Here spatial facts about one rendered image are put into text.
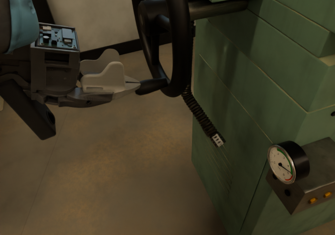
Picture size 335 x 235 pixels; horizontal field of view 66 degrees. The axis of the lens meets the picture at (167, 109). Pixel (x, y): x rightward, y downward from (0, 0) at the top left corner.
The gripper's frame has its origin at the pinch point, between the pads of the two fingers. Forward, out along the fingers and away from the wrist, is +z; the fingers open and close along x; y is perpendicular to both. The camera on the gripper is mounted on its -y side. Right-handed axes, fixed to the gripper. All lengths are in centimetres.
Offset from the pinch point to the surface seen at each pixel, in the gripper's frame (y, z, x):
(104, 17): -40, 23, 136
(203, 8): 11.8, 12.7, 8.6
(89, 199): -78, 5, 29
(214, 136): -10.9, 20.6, -0.9
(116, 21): -42, 31, 136
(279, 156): -1.1, 20.5, -14.9
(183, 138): -61, 51, 46
